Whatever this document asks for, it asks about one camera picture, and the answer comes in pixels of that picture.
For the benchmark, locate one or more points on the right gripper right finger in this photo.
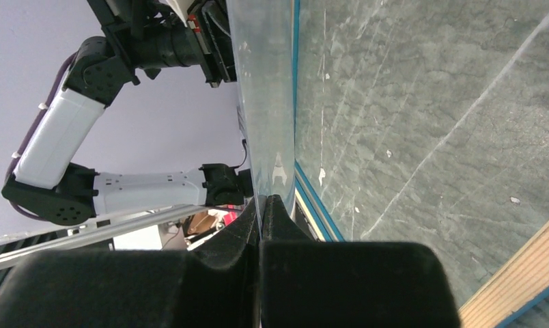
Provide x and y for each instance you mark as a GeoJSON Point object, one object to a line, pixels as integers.
{"type": "Point", "coordinates": [307, 283]}

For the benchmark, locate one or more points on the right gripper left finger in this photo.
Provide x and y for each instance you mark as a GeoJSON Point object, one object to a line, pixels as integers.
{"type": "Point", "coordinates": [213, 285]}

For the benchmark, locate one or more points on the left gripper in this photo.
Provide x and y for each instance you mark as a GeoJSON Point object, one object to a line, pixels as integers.
{"type": "Point", "coordinates": [152, 35]}

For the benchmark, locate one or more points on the clear glass pane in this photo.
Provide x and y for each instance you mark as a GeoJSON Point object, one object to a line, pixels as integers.
{"type": "Point", "coordinates": [261, 34]}

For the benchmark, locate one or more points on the blue picture frame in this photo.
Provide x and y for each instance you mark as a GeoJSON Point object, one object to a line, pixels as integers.
{"type": "Point", "coordinates": [428, 121]}

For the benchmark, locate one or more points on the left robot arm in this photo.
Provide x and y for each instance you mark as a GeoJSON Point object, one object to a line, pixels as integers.
{"type": "Point", "coordinates": [43, 183]}

